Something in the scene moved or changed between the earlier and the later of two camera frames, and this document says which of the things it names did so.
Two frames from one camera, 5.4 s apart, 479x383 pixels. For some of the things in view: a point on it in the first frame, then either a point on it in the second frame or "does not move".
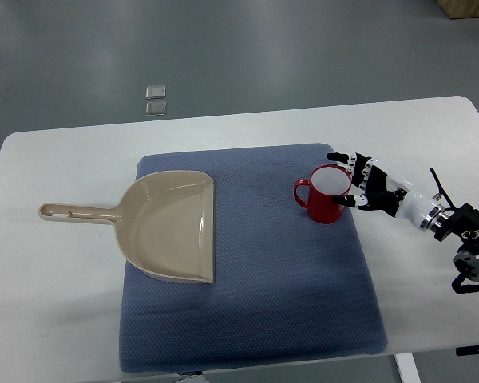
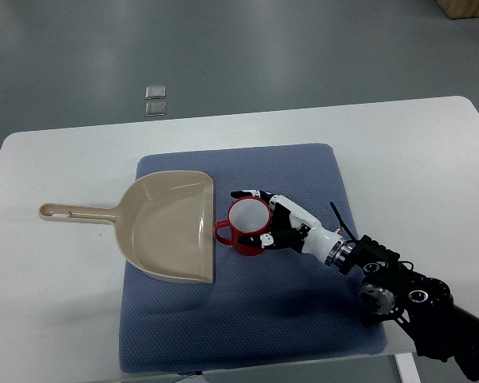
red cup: [327, 181] → [248, 216]
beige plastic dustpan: [164, 220] does not move
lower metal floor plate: [156, 108] does not move
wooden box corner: [467, 9] does not move
